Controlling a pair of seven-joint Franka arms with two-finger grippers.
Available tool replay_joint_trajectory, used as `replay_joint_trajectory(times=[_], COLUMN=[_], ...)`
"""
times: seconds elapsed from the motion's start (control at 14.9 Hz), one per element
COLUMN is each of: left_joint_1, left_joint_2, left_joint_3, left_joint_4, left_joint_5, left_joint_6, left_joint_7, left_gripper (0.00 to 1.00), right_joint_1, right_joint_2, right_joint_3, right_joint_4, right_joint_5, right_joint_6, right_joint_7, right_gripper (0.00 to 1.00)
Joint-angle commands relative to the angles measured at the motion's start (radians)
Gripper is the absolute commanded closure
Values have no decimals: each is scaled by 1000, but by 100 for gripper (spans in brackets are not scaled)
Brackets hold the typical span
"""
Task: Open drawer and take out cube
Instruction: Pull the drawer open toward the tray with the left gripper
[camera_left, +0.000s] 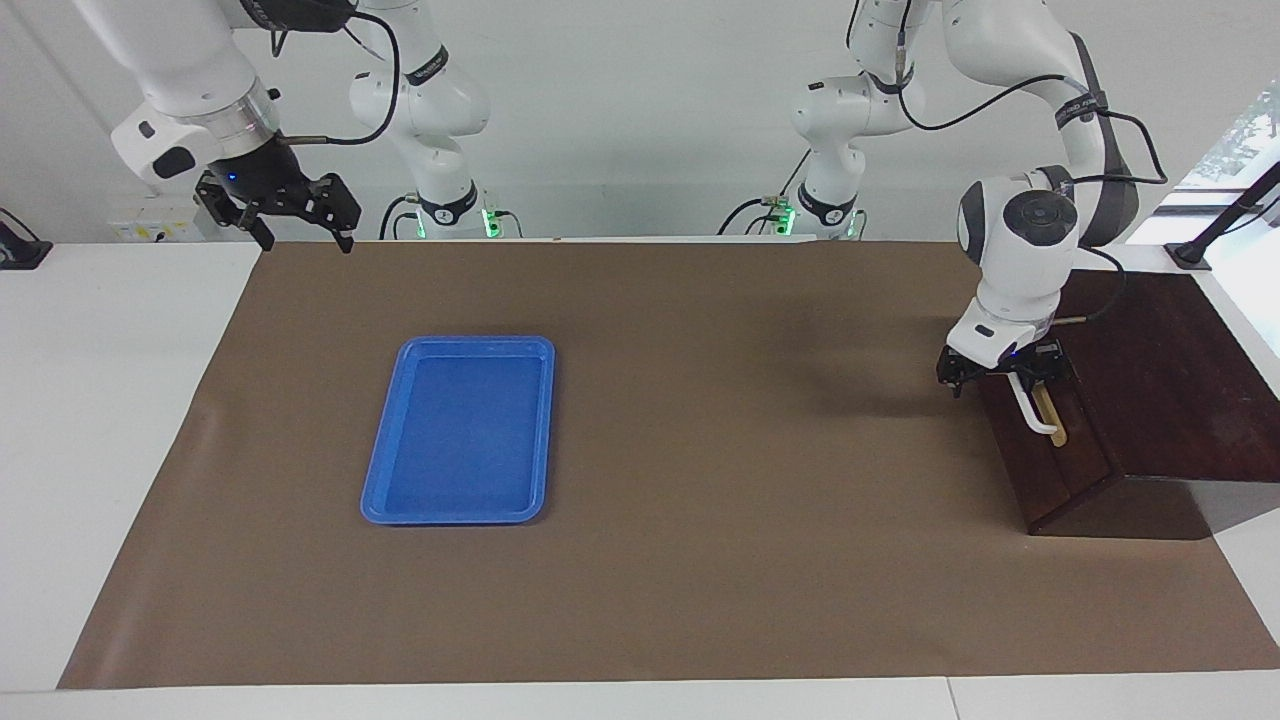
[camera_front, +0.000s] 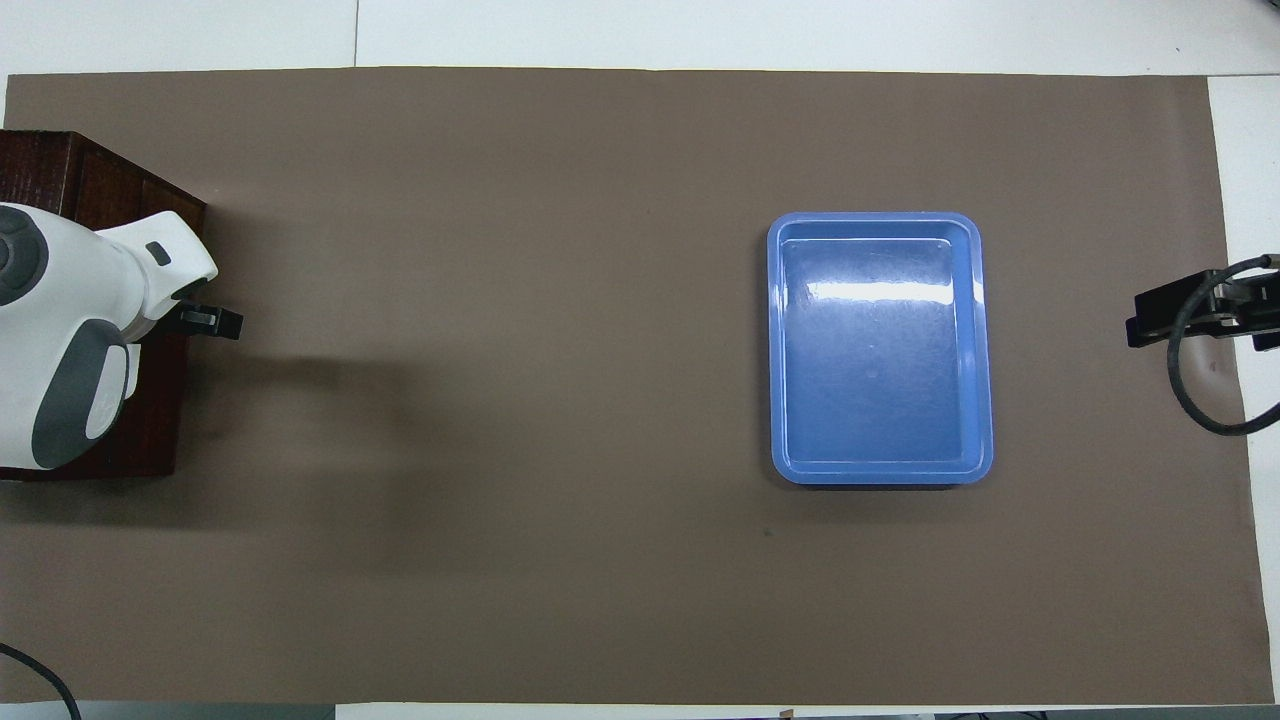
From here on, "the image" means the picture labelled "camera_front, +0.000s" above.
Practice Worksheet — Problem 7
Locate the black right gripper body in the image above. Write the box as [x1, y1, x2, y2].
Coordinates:
[1207, 266, 1280, 339]

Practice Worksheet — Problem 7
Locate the dark wooden drawer cabinet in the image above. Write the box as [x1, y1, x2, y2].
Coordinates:
[0, 130, 208, 483]

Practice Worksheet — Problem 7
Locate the blue plastic tray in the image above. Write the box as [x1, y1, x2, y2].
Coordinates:
[767, 211, 995, 487]

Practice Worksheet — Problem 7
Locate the brown paper table mat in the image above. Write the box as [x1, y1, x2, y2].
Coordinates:
[0, 66, 1276, 705]

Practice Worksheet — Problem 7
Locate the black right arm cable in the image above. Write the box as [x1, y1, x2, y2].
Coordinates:
[1166, 255, 1280, 437]

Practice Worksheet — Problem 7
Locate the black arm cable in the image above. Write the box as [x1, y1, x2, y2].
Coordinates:
[1166, 255, 1280, 437]
[0, 643, 82, 720]

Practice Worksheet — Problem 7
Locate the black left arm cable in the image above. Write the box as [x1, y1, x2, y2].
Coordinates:
[0, 643, 82, 720]

